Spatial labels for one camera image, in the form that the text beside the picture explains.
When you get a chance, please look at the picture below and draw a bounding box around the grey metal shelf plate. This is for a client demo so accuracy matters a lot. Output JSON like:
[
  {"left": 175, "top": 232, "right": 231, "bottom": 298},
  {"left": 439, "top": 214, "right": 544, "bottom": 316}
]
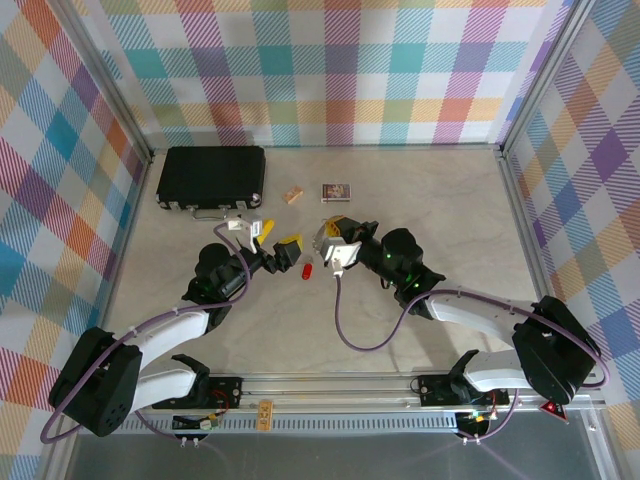
[{"left": 64, "top": 432, "right": 601, "bottom": 480}]

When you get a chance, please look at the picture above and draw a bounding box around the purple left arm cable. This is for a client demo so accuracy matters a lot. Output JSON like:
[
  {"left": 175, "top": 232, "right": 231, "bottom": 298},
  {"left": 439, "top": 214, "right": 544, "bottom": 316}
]
[{"left": 39, "top": 222, "right": 251, "bottom": 446}]

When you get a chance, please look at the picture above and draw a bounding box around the aluminium back rail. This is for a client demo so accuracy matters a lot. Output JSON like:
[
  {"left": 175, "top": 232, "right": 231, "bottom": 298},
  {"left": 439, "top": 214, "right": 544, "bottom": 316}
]
[{"left": 149, "top": 142, "right": 504, "bottom": 152}]

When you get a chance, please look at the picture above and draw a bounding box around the small picture card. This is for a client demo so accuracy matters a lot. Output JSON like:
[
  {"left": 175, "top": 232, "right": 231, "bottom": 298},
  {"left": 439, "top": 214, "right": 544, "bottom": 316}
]
[{"left": 320, "top": 182, "right": 353, "bottom": 204}]

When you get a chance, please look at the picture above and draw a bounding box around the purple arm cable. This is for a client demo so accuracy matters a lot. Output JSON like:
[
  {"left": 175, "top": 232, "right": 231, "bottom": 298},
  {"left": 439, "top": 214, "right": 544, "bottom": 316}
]
[
  {"left": 332, "top": 272, "right": 614, "bottom": 444},
  {"left": 39, "top": 222, "right": 251, "bottom": 446}
]

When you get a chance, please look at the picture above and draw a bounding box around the aluminium corner post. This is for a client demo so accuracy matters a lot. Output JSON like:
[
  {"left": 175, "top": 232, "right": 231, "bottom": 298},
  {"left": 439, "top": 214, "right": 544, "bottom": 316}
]
[
  {"left": 497, "top": 0, "right": 601, "bottom": 159},
  {"left": 47, "top": 0, "right": 155, "bottom": 164}
]

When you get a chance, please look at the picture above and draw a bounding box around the small circuit board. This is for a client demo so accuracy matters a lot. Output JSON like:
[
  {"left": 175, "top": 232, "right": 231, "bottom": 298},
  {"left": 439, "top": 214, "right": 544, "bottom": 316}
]
[
  {"left": 171, "top": 411, "right": 224, "bottom": 434},
  {"left": 457, "top": 408, "right": 496, "bottom": 435}
]

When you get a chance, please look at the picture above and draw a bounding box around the black hard case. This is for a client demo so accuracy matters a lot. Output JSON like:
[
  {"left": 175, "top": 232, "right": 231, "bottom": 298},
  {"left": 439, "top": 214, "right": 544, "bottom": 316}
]
[{"left": 155, "top": 145, "right": 267, "bottom": 222}]

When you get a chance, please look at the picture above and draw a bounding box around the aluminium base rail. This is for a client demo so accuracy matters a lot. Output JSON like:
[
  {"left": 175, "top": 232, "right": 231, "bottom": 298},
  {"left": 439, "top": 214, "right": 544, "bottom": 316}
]
[{"left": 54, "top": 372, "right": 609, "bottom": 416}]

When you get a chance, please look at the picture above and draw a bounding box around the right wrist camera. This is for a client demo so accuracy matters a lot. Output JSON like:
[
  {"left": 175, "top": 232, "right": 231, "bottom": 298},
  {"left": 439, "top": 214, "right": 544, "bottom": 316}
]
[{"left": 319, "top": 237, "right": 362, "bottom": 280}]

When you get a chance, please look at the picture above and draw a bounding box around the aluminium side rail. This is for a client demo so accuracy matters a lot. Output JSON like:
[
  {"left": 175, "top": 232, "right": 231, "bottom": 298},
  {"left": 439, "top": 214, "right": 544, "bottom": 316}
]
[
  {"left": 497, "top": 152, "right": 621, "bottom": 480},
  {"left": 39, "top": 152, "right": 154, "bottom": 480}
]

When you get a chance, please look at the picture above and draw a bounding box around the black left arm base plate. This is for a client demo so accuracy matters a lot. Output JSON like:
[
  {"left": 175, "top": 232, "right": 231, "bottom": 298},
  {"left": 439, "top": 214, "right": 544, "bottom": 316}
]
[{"left": 151, "top": 374, "right": 245, "bottom": 411}]

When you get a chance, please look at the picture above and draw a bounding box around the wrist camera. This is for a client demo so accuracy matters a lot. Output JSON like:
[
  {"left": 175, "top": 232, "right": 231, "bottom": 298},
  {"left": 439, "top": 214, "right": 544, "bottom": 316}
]
[
  {"left": 224, "top": 213, "right": 265, "bottom": 251},
  {"left": 319, "top": 237, "right": 362, "bottom": 280}
]

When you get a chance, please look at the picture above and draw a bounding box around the slotted grey cable duct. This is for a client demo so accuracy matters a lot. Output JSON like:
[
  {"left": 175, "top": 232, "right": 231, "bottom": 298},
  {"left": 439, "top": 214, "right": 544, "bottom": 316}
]
[{"left": 79, "top": 417, "right": 464, "bottom": 435}]

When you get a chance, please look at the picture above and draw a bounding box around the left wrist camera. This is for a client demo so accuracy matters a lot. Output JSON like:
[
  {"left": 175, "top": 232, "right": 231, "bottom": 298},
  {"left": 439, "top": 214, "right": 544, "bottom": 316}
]
[{"left": 224, "top": 213, "right": 265, "bottom": 251}]

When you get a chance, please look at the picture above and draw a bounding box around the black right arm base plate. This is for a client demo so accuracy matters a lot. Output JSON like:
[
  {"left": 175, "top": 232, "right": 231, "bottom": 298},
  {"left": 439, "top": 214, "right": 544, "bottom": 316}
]
[{"left": 416, "top": 373, "right": 511, "bottom": 409}]

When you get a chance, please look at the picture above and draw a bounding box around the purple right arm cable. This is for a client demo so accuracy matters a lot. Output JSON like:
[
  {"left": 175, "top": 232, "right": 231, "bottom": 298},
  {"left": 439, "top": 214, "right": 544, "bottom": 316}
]
[{"left": 332, "top": 272, "right": 614, "bottom": 444}]

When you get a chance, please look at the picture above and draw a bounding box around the small wooden tag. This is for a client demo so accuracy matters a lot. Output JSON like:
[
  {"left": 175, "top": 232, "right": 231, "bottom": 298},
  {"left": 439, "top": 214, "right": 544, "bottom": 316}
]
[{"left": 256, "top": 397, "right": 275, "bottom": 432}]

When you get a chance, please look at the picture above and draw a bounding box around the red triangular warning sticker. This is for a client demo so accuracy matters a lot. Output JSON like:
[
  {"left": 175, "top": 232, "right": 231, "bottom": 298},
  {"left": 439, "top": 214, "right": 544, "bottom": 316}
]
[{"left": 538, "top": 399, "right": 568, "bottom": 426}]

